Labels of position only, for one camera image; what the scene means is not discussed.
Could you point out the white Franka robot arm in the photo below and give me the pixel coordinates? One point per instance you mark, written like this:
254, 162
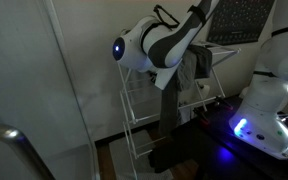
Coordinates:
170, 40

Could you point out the white toilet paper roll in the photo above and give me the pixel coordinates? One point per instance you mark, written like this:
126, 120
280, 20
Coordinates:
204, 90

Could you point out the black robot table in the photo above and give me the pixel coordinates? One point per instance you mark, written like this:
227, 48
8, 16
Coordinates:
217, 146

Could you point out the olive green pants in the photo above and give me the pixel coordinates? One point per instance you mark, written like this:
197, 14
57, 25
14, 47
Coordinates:
169, 106

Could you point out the dark grey garment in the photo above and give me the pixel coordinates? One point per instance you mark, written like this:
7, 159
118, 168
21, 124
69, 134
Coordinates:
204, 61

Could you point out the grey bath mat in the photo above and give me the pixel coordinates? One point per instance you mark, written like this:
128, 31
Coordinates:
127, 156

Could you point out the dark wall poster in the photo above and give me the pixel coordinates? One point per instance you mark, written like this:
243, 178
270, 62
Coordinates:
244, 20

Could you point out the white cloth on rack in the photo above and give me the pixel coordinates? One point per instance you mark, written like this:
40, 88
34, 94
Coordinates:
184, 115

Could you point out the chrome handrail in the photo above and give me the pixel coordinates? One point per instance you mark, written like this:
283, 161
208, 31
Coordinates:
14, 143

